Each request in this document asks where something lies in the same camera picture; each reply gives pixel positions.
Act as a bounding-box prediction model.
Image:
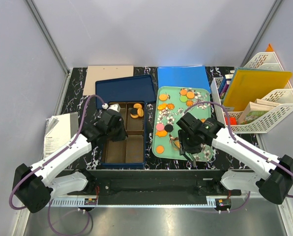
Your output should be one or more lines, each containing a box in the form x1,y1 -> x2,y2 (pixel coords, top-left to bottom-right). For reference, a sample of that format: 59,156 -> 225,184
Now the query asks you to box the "green covered book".
237,99 -> 280,125

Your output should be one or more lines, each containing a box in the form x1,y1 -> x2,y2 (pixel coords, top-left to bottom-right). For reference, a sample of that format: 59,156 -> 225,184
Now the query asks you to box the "plain orange round cookie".
156,146 -> 164,154

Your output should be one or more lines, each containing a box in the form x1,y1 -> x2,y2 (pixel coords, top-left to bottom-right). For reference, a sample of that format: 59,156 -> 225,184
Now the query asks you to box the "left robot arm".
11,104 -> 128,213

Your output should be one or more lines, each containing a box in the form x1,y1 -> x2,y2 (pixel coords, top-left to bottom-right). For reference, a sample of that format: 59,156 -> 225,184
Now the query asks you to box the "orange fish cookie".
157,103 -> 168,111

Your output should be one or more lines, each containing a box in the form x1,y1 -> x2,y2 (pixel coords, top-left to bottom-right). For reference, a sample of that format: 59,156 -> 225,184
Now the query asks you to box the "tan cardboard sheet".
83,65 -> 134,96

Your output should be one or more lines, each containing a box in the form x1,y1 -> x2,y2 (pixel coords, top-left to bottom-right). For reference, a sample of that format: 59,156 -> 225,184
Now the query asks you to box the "blue folder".
157,66 -> 211,93

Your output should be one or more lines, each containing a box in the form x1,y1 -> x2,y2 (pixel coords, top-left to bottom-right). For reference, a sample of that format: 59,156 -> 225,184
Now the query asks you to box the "white manual booklet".
43,112 -> 79,158

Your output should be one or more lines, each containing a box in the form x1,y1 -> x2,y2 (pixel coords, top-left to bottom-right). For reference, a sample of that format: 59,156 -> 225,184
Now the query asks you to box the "pink sandwich cookie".
156,123 -> 165,131

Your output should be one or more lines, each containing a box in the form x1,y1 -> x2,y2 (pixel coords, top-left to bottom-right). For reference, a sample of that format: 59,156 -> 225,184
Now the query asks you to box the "round yellow sandwich cookie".
133,103 -> 143,109
137,108 -> 144,117
173,141 -> 180,150

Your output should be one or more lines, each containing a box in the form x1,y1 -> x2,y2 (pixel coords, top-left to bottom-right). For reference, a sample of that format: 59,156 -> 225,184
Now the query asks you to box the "blue cookie tin box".
100,100 -> 147,170

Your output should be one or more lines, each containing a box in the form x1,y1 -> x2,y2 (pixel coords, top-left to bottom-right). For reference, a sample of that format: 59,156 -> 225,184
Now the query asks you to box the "white desk file organizer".
210,52 -> 293,133

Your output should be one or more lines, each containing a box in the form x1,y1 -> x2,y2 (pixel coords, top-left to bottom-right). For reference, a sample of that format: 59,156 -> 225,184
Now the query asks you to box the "orange flower cookie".
167,104 -> 175,110

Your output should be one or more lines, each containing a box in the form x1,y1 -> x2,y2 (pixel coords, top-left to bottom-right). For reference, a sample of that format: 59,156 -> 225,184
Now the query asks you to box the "red small object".
225,117 -> 237,125

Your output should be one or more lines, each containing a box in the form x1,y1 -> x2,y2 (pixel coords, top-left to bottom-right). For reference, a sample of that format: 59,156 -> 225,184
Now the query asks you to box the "yellow folder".
223,67 -> 293,112

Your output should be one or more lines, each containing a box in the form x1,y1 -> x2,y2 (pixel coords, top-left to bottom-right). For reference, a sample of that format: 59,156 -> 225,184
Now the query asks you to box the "green floral serving tray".
152,86 -> 210,160

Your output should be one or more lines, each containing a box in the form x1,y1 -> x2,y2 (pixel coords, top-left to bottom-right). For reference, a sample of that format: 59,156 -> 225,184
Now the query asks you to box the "green round cookie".
180,96 -> 187,102

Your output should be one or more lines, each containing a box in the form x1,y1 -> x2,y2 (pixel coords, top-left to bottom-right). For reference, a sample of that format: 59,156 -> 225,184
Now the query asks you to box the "yellow fish cookie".
155,130 -> 168,137

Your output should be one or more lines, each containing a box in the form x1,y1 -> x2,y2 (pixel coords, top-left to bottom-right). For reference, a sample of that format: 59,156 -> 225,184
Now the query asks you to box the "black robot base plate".
67,169 -> 243,206

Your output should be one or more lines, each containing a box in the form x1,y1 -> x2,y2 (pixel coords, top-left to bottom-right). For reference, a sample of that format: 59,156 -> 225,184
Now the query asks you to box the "black sandwich cookie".
164,124 -> 174,133
130,108 -> 138,116

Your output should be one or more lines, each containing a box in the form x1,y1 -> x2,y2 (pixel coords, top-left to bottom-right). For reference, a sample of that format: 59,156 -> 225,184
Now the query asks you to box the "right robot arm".
177,113 -> 293,205

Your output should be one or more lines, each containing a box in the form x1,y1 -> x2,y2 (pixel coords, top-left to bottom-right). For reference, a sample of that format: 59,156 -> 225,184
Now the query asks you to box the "blue tin lid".
95,75 -> 156,103

